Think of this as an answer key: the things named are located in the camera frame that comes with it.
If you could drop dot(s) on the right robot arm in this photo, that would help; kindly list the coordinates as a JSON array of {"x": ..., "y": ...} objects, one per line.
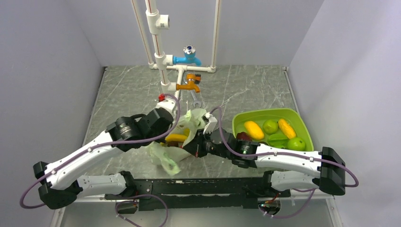
[{"x": 323, "y": 170}]

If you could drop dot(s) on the yellow fake corn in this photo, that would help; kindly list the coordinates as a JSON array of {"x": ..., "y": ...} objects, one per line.
[{"x": 286, "y": 129}]

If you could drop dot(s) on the green fake pepper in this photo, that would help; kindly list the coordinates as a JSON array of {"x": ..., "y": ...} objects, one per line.
[{"x": 275, "y": 140}]

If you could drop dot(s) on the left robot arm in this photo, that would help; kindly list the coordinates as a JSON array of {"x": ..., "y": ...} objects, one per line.
[{"x": 64, "y": 181}]

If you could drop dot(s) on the light green plastic bag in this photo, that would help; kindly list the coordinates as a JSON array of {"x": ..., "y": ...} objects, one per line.
[{"x": 167, "y": 154}]

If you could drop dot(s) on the dark red fake fruit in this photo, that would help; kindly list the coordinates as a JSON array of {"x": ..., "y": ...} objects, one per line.
[{"x": 243, "y": 136}]

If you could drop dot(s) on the yellow fake mango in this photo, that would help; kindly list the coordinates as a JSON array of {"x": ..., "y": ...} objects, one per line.
[{"x": 253, "y": 130}]

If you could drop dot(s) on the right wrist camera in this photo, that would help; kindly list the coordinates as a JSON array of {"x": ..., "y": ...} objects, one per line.
[{"x": 210, "y": 122}]

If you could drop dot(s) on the orange faucet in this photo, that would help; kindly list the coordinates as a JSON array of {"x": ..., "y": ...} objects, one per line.
[{"x": 193, "y": 81}]

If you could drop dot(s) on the white PVC pipe frame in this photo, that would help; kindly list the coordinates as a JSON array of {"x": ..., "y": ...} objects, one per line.
[{"x": 170, "y": 74}]

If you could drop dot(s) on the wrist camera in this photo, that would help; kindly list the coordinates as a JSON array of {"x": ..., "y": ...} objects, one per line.
[
  {"x": 167, "y": 102},
  {"x": 210, "y": 122}
]

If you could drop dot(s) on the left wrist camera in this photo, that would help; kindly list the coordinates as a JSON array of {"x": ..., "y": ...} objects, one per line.
[{"x": 167, "y": 102}]

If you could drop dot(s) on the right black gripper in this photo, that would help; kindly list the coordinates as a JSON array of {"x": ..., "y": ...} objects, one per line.
[{"x": 195, "y": 146}]

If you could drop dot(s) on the silver wrench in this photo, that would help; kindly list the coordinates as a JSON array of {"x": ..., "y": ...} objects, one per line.
[{"x": 196, "y": 102}]

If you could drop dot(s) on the blue faucet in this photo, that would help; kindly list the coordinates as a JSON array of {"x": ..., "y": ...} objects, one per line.
[{"x": 188, "y": 58}]

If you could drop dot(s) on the green fake apple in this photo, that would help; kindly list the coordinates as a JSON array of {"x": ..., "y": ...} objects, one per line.
[{"x": 296, "y": 144}]

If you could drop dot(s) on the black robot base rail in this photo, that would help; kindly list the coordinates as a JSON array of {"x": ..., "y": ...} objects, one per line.
[{"x": 245, "y": 192}]

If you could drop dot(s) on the green plastic basin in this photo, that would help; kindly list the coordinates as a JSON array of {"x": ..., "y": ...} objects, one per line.
[{"x": 260, "y": 116}]

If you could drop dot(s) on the green fake lime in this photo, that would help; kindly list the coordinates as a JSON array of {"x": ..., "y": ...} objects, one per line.
[{"x": 270, "y": 126}]

